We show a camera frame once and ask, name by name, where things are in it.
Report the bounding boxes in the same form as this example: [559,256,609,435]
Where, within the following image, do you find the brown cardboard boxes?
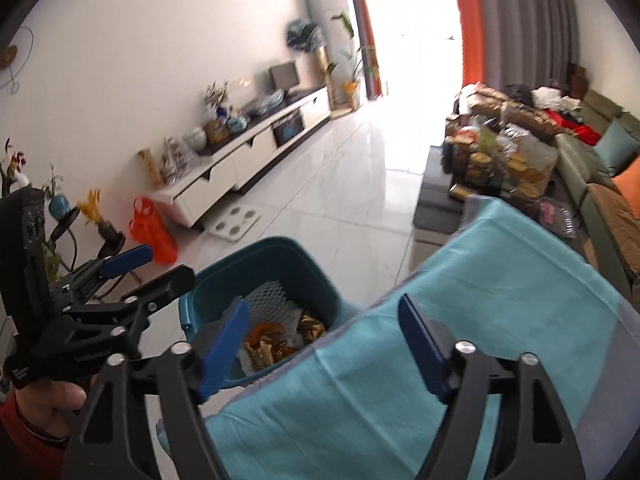
[567,64,588,101]

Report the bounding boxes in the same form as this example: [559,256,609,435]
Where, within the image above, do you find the red flowers in white vase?
[0,137,28,196]

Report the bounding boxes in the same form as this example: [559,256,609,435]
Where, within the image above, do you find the person's left forearm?
[0,390,76,480]

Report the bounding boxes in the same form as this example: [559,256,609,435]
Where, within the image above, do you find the white TV cabinet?
[150,86,332,228]

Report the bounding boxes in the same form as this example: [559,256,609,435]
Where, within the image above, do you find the clear plastic packet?
[532,199,581,238]

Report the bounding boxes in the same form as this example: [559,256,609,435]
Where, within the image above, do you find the tall leafy potted plant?
[325,10,378,111]

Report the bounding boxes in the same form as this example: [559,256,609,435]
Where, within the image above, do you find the white bathroom scale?
[207,204,263,241]

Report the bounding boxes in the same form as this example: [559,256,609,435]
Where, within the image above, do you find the white ceramic jar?
[182,126,207,151]

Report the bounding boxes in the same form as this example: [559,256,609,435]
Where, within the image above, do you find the green sofa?
[552,89,640,306]

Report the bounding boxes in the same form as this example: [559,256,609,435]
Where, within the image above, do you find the clear bag of items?
[161,136,198,183]

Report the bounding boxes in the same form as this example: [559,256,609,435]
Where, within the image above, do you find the orange cushion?
[612,155,640,198]

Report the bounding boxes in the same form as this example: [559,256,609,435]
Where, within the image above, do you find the brown seat cover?
[587,184,640,288]

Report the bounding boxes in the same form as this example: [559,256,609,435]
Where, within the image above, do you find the plant in blue vase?
[202,80,233,121]

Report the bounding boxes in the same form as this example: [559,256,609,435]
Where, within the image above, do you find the blue grey printed blanket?
[155,195,640,480]

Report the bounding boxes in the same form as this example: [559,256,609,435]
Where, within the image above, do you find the group of snack jars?
[442,115,558,201]

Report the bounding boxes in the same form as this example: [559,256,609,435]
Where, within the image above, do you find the white standing air conditioner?
[306,0,366,106]

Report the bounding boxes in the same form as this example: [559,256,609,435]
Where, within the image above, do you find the grey-blue cushion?
[595,122,640,173]

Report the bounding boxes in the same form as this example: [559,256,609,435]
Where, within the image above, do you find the gold wire wall decor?
[0,25,36,93]

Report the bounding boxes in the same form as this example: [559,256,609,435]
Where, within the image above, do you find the orange and grey curtain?
[449,0,583,88]

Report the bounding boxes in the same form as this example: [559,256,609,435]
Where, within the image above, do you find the covered standing fan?
[286,17,333,116]

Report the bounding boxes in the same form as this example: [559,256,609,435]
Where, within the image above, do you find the grey red striped curtain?
[347,0,388,101]

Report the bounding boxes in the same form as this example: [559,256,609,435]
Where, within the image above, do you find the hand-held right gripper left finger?
[60,299,252,480]

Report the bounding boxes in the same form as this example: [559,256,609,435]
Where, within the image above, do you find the teal plastic bin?
[178,236,361,391]

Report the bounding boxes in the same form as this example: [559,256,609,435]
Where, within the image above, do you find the black metal plant stand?
[45,205,151,301]

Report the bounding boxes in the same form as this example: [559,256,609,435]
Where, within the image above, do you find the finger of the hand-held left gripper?
[65,265,197,352]
[59,244,154,297]

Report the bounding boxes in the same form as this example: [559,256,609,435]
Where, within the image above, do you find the clear plastic bag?
[250,91,286,116]

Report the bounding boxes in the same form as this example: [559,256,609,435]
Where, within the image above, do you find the white dark-topped coffee table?
[412,145,581,271]

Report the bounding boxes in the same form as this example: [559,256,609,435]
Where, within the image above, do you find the yellow flowers in black vase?
[77,189,126,243]

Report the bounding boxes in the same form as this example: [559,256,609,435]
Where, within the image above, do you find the plant in round blue pot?
[42,162,71,221]

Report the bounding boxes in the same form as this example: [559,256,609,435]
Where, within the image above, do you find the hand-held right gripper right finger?
[397,294,587,480]

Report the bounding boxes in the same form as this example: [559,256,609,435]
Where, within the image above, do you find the white foam net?
[245,281,301,318]

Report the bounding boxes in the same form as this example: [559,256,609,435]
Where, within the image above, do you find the orange plastic bag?
[129,196,179,264]

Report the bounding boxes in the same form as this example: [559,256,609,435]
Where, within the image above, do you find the pile of clothes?
[505,82,601,146]

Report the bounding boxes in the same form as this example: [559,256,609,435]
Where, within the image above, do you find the brown framed box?
[202,119,231,146]

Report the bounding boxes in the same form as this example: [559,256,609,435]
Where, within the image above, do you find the gold tube box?
[138,147,165,188]

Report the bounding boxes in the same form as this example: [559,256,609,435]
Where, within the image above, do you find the black monitor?
[268,61,301,98]

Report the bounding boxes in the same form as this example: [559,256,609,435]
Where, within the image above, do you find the person's left hand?
[15,381,89,442]

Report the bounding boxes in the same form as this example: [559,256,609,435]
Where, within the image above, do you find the large gold foil wrapper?
[244,322,301,373]

